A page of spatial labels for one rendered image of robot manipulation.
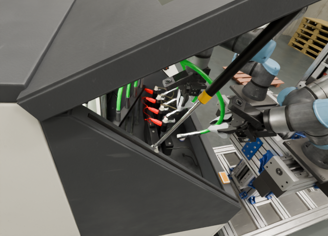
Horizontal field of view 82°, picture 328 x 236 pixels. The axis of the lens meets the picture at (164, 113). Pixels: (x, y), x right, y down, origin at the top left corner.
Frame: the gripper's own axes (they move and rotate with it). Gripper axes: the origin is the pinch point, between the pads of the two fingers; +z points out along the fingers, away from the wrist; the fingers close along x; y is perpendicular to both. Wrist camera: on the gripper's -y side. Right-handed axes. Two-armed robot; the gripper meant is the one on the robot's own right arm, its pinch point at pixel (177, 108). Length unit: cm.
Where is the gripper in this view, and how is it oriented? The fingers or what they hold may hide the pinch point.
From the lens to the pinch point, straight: 78.4
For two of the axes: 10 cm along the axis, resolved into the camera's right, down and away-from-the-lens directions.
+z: -1.7, 7.4, 6.5
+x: -2.0, -6.7, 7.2
